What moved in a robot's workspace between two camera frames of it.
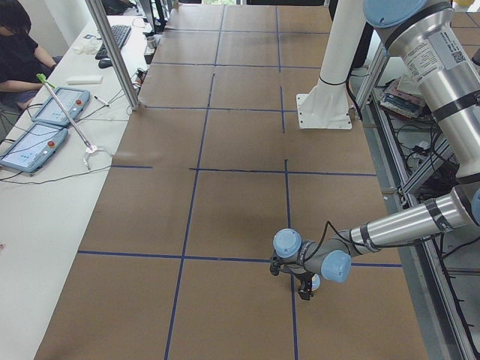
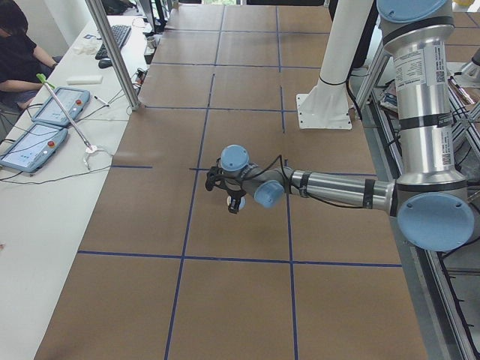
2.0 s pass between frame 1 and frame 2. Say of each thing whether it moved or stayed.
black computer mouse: stayed
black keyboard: stayed
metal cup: stayed
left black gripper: moved
